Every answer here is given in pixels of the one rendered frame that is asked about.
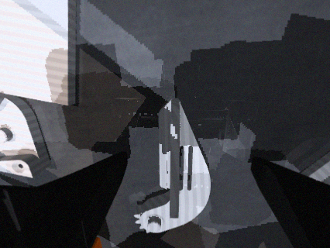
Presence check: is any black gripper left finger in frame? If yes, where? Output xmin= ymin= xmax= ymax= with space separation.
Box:
xmin=0 ymin=152 xmax=128 ymax=248

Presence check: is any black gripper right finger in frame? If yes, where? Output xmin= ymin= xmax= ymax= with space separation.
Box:
xmin=251 ymin=157 xmax=330 ymax=248

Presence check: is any white metal mounting plate with holes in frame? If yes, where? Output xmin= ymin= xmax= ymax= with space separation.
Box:
xmin=0 ymin=92 xmax=51 ymax=177

